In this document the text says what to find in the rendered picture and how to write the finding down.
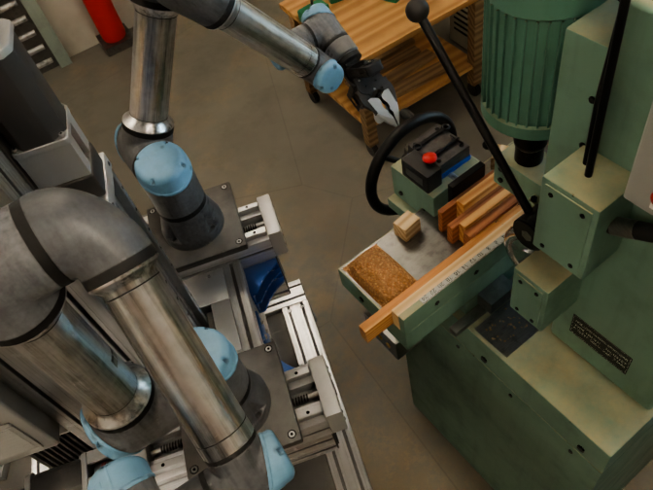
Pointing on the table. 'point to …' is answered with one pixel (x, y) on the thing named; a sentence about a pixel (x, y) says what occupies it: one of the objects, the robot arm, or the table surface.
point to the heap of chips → (379, 275)
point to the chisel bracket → (532, 180)
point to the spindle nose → (529, 152)
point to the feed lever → (524, 227)
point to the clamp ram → (464, 180)
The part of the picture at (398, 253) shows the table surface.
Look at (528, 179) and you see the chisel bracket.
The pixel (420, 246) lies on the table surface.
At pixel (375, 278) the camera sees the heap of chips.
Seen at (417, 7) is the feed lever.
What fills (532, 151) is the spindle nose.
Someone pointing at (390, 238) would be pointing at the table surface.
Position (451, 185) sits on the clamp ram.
